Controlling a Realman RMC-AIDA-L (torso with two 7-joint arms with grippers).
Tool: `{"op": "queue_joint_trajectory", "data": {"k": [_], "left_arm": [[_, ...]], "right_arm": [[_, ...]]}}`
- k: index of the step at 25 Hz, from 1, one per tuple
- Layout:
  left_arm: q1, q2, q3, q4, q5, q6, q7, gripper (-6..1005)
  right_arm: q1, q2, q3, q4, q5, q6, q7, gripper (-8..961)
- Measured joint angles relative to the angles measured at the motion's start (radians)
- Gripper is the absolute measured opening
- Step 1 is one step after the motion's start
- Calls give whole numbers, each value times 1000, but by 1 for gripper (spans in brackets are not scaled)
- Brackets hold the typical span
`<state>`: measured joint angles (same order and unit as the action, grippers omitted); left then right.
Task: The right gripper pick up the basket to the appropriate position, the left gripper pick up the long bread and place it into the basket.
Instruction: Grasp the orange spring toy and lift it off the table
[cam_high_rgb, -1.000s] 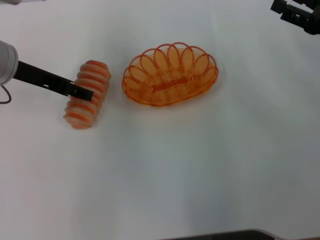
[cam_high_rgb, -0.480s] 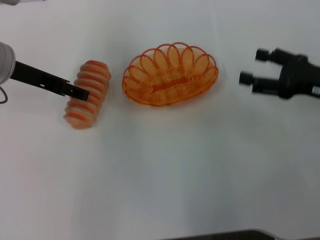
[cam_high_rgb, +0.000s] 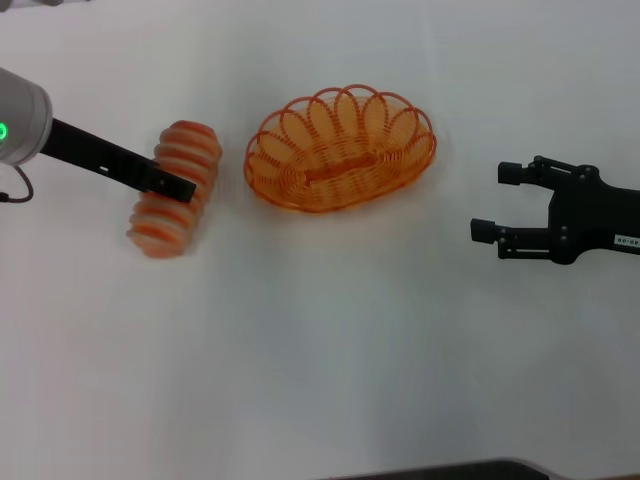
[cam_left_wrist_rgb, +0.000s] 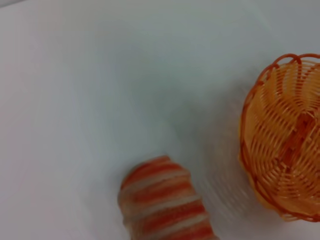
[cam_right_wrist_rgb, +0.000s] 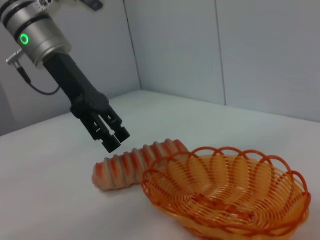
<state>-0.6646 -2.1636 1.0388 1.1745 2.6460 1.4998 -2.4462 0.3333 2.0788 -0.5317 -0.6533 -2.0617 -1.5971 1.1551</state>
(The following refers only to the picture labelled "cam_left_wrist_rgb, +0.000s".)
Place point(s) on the orange woven plastic basket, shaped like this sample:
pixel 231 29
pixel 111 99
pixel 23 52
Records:
pixel 287 140

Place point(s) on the orange striped bread loaf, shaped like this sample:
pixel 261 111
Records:
pixel 162 200

